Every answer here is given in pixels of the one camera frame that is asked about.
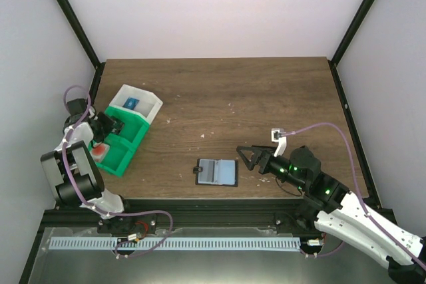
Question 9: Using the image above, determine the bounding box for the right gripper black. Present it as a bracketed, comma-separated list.
[236, 146, 308, 191]

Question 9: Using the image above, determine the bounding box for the black leather card holder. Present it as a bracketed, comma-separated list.
[192, 158, 238, 187]

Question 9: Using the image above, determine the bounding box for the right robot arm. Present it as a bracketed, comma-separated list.
[236, 146, 425, 283]

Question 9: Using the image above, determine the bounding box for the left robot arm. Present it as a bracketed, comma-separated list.
[41, 98, 136, 233]

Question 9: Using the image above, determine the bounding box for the dark card in bin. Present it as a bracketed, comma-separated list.
[111, 117, 125, 134]

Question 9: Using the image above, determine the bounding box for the red and white card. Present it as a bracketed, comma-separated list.
[90, 143, 110, 162]

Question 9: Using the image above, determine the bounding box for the blue card in bin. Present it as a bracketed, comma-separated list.
[122, 97, 139, 110]

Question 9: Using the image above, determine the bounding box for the green plastic bin middle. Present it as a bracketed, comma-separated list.
[105, 106, 150, 150]

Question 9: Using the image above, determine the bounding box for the green plastic bin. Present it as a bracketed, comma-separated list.
[89, 134, 136, 177]
[105, 106, 150, 150]

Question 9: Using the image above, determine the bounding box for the green plastic bin front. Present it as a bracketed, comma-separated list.
[89, 134, 136, 177]

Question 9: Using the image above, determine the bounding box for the white plastic bin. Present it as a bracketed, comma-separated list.
[108, 84, 163, 124]

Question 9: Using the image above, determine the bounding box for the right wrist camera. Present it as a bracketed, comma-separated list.
[271, 128, 287, 157]

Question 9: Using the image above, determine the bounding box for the black aluminium frame rail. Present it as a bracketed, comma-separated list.
[39, 198, 320, 237]

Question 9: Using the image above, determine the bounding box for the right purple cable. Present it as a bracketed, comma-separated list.
[282, 122, 426, 270]

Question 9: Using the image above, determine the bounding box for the purple cable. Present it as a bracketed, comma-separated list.
[61, 84, 174, 258]
[282, 122, 426, 270]

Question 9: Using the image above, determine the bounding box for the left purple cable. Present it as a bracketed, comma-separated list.
[61, 84, 174, 258]

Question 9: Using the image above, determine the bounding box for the light blue cable duct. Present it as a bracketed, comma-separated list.
[48, 237, 301, 252]

